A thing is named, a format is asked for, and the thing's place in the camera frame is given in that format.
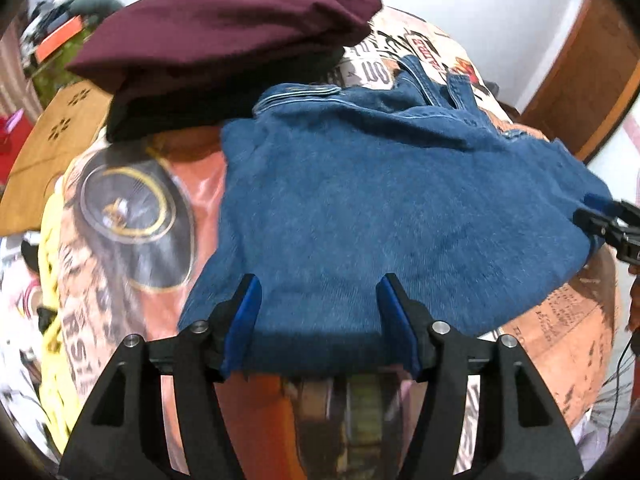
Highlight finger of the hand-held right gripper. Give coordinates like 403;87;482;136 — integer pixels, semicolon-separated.
582;192;640;222
572;208;640;264

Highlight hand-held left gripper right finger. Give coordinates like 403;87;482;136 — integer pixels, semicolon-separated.
375;273;585;480

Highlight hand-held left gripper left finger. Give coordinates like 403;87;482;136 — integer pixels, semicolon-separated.
59;273;263;480

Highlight blue denim jacket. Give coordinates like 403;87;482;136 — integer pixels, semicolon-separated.
177;55;616;376

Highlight black folded clothes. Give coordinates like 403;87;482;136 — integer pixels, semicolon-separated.
105;45;346;143

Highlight maroon folded clothes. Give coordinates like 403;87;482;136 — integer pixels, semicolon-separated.
65;0;383;96

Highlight wooden door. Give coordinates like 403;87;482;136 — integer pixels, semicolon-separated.
520;0;640;161

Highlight printed bed sheet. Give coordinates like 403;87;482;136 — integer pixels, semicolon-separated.
37;5;623;480

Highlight yellow cloth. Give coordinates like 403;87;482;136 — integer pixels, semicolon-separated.
37;195;83;453

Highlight green patterned box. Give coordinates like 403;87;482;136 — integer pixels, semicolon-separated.
30;35;96;106

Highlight orange box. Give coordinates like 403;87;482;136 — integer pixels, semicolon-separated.
37;15;83;61

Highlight pile of household clutter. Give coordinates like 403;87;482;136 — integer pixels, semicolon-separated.
20;0;126;61

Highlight thin black cable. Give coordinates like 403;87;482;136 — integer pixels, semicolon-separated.
606;332;640;438

